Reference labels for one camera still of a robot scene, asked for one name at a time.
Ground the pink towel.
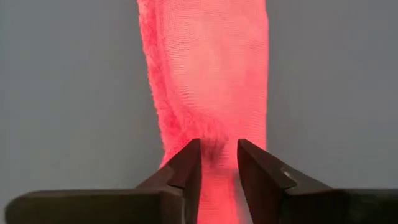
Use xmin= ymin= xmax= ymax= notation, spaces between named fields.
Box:
xmin=136 ymin=0 xmax=270 ymax=224

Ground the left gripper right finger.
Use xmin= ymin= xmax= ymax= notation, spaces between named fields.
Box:
xmin=238 ymin=139 xmax=398 ymax=224

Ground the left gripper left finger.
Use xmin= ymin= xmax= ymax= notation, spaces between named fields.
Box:
xmin=4 ymin=139 xmax=202 ymax=224

